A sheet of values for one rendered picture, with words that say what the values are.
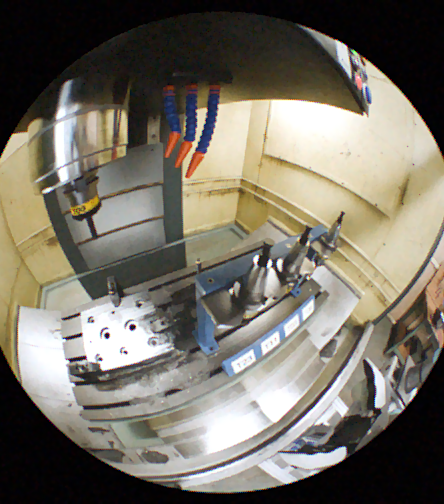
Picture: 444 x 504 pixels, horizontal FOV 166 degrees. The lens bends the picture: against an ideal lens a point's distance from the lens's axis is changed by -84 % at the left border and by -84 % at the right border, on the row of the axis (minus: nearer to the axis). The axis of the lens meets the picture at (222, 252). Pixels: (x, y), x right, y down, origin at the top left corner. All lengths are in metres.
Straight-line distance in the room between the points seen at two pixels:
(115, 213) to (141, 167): 0.22
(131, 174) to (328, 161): 0.96
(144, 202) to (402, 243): 1.24
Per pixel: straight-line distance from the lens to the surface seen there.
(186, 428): 0.75
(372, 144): 0.97
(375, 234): 0.96
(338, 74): 0.18
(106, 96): 0.20
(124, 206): 0.74
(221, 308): 0.27
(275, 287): 0.32
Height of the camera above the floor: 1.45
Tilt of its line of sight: 40 degrees down
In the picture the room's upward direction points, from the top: 7 degrees clockwise
